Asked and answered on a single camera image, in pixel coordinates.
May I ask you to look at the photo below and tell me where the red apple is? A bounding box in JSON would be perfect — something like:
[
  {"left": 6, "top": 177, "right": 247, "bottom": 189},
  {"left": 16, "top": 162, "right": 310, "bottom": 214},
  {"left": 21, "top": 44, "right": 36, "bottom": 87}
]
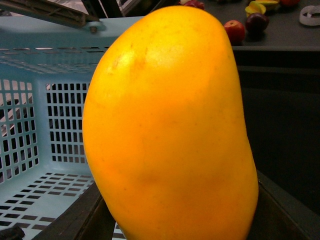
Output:
[{"left": 223, "top": 20, "right": 246, "bottom": 45}]

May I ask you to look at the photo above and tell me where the dark purple plum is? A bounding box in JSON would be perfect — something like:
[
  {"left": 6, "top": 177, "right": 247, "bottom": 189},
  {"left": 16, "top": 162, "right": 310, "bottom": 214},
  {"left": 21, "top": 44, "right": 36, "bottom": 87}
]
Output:
[{"left": 245, "top": 12, "right": 270, "bottom": 33}]

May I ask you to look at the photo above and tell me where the yellow mango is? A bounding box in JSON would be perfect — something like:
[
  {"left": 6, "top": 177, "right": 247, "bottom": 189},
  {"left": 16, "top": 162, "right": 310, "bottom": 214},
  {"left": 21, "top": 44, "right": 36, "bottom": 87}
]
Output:
[{"left": 82, "top": 5, "right": 258, "bottom": 240}]

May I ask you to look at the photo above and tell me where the white tape roll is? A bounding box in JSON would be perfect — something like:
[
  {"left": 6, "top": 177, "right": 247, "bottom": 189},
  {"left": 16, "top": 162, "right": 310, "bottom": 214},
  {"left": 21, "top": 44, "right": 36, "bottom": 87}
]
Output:
[{"left": 299, "top": 5, "right": 320, "bottom": 27}]

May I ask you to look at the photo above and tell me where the yellow starfruit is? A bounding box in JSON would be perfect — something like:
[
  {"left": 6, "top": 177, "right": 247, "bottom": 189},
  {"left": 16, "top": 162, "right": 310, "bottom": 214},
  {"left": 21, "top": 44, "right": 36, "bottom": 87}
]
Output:
[{"left": 244, "top": 0, "right": 280, "bottom": 17}]

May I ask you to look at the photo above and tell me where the orange tangerine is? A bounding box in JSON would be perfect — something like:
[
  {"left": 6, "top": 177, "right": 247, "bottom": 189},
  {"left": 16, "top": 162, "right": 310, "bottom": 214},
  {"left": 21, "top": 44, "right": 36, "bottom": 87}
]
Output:
[{"left": 279, "top": 0, "right": 300, "bottom": 8}]

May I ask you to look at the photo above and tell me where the black basket handle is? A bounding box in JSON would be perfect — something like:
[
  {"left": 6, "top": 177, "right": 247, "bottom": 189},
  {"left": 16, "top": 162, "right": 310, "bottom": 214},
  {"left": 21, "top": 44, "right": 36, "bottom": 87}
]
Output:
[{"left": 0, "top": 0, "right": 100, "bottom": 29}]

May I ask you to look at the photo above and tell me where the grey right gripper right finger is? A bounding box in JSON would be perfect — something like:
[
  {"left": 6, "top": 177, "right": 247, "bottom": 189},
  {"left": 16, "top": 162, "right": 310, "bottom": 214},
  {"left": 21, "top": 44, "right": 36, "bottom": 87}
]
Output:
[{"left": 247, "top": 172, "right": 315, "bottom": 240}]

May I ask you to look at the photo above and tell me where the pink dragon fruit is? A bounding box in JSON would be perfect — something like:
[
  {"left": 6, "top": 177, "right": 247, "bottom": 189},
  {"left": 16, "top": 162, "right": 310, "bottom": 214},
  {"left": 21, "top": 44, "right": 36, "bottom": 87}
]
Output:
[{"left": 178, "top": 0, "right": 205, "bottom": 10}]

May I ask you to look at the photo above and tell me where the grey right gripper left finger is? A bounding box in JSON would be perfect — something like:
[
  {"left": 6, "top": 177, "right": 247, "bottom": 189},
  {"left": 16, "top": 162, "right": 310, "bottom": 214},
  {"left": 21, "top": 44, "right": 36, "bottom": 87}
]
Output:
[{"left": 41, "top": 183, "right": 115, "bottom": 240}]

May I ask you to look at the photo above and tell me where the black display tray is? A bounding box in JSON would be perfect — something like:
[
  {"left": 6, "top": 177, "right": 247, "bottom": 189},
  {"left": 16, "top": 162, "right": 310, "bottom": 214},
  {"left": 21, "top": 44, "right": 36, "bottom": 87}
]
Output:
[{"left": 204, "top": 0, "right": 320, "bottom": 52}]

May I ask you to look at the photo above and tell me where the light blue plastic basket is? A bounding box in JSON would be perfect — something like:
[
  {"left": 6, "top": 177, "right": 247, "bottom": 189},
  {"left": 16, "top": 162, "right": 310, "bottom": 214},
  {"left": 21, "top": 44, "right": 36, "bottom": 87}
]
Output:
[{"left": 0, "top": 16, "right": 137, "bottom": 240}]

